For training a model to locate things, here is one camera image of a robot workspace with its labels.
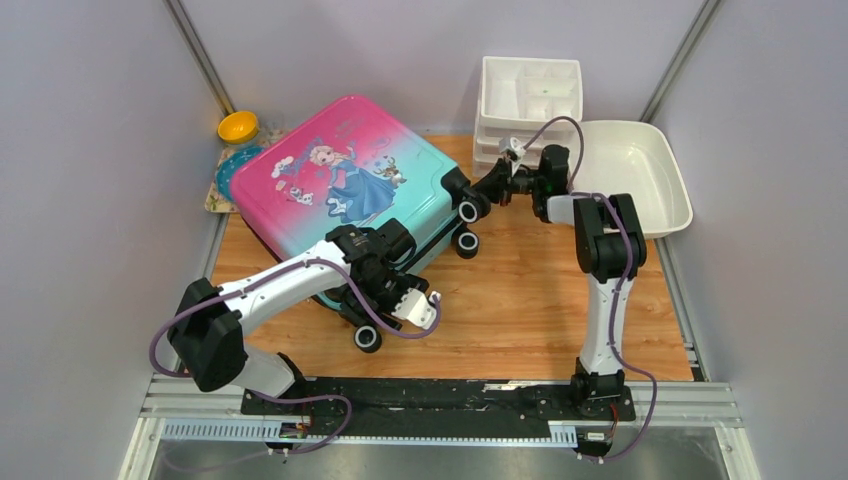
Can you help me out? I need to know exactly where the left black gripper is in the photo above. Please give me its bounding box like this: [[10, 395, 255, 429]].
[[356, 268, 428, 335]]

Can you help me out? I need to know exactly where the teal polka dot plate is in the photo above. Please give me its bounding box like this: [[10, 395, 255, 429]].
[[214, 146, 265, 203]]

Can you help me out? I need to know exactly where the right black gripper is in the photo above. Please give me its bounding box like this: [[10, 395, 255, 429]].
[[465, 155, 545, 206]]

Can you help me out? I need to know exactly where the aluminium rail frame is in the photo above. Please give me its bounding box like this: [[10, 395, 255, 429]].
[[119, 375, 759, 479]]

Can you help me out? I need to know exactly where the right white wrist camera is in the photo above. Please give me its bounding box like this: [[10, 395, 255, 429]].
[[498, 136, 526, 165]]

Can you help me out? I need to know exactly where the white plastic drawer organizer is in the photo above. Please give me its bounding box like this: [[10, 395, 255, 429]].
[[472, 56, 584, 177]]

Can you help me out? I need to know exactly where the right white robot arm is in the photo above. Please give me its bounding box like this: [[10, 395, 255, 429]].
[[472, 145, 647, 420]]

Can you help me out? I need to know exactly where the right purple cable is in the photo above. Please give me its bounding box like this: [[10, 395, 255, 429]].
[[519, 116, 658, 464]]

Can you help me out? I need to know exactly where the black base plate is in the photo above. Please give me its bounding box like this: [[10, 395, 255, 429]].
[[241, 377, 636, 439]]

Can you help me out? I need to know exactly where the pink and teal kids suitcase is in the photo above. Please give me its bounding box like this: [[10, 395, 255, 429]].
[[231, 96, 490, 352]]

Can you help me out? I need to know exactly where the floral cloth mat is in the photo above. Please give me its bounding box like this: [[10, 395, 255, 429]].
[[204, 129, 286, 214]]

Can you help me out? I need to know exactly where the yellow bowl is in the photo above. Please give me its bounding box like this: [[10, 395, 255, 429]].
[[216, 110, 260, 146]]

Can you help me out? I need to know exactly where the white plastic basin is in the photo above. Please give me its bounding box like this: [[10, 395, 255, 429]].
[[574, 120, 693, 239]]

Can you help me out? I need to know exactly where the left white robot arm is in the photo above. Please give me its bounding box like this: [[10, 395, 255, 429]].
[[161, 219, 441, 415]]

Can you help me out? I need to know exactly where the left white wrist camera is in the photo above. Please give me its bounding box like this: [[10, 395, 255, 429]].
[[392, 288, 442, 329]]

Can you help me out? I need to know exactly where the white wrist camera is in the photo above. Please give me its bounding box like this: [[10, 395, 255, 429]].
[[498, 136, 526, 165], [392, 288, 442, 329]]

